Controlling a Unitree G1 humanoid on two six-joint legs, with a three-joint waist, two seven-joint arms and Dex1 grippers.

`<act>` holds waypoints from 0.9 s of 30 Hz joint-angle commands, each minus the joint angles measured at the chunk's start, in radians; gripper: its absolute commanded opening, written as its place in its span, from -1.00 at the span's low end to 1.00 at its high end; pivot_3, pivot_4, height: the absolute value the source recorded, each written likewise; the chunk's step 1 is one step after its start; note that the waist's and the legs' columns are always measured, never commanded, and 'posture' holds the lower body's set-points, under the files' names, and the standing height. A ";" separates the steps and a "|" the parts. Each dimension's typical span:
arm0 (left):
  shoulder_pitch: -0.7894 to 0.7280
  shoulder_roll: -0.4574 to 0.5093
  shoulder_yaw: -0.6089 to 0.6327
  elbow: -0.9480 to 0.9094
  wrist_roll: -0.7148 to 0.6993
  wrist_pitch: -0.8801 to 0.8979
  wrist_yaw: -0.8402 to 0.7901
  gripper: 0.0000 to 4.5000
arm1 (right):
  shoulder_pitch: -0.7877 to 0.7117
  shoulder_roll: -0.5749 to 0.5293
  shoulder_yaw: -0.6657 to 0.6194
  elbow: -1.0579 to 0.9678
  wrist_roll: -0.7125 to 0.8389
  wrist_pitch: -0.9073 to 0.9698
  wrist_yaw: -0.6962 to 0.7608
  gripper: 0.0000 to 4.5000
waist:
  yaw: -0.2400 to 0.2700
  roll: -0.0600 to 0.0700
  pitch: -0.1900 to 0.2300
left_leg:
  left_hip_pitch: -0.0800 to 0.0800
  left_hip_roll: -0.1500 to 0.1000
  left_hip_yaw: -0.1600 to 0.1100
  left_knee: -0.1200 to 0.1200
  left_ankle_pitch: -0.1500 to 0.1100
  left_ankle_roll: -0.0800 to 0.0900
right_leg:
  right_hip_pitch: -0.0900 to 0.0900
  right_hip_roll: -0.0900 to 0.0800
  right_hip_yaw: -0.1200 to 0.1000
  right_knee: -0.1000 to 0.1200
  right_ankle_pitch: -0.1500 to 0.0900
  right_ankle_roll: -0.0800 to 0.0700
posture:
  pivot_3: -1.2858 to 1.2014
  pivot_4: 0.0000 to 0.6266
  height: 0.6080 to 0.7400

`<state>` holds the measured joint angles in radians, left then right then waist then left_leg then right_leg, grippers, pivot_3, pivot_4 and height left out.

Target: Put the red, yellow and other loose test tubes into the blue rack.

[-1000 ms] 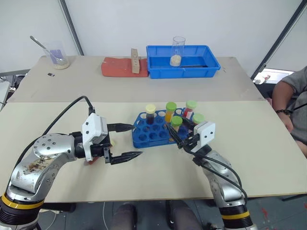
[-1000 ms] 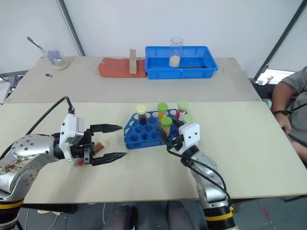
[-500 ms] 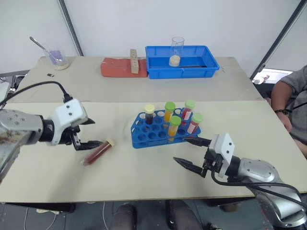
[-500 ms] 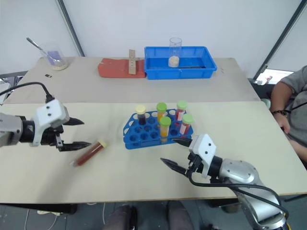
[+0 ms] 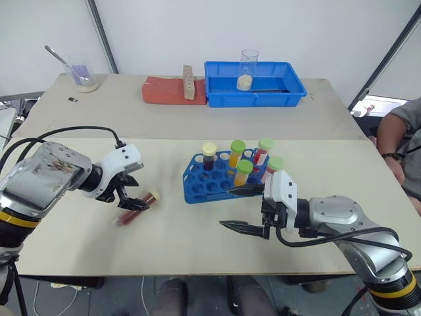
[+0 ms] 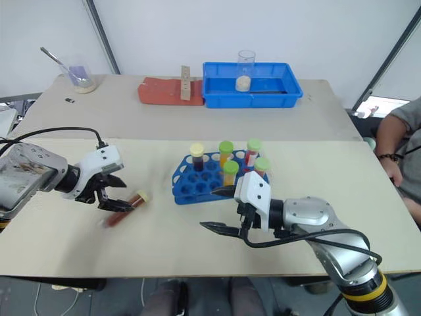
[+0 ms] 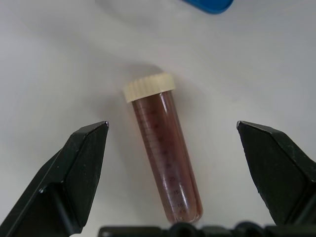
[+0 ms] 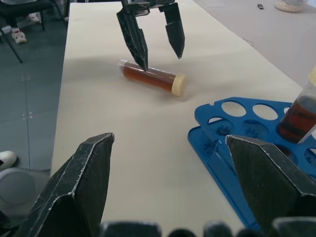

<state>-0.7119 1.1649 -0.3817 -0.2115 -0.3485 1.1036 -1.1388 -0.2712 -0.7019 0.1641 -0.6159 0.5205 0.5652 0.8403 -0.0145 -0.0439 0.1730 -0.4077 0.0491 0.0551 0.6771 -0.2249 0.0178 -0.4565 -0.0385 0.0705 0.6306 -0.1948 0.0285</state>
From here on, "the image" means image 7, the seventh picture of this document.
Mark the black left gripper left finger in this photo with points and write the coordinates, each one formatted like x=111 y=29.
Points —
x=61 y=177

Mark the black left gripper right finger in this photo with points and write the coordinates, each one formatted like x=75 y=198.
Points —
x=279 y=172

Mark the blue test tube rack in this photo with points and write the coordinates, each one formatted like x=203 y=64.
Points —
x=209 y=5

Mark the brown-red tube with cream cap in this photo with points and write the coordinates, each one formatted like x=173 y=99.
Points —
x=165 y=153

